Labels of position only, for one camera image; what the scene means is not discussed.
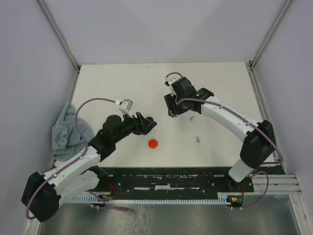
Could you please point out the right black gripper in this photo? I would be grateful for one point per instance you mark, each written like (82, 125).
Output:
(172, 110)

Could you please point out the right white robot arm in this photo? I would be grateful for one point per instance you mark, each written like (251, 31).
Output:
(258, 138)

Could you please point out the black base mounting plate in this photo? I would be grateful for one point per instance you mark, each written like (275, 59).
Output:
(214, 179)

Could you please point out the aluminium frame post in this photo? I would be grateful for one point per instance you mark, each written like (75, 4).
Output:
(277, 20)
(58, 33)

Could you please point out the red earbud charging case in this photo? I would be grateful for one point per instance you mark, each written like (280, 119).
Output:
(153, 143)

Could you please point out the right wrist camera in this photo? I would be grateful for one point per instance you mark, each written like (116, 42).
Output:
(168, 82)

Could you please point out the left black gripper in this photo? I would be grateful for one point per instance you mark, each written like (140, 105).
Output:
(142, 125)

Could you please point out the right aluminium frame post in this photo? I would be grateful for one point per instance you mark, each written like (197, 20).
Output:
(277, 20)

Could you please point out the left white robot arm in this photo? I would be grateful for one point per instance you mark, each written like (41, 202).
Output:
(45, 193)

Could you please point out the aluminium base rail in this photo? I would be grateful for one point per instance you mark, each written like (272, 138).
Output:
(277, 185)

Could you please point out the left aluminium frame post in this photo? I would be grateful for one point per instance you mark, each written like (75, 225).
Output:
(58, 33)

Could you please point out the blue-grey cloth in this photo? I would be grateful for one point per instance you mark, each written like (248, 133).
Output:
(66, 140)

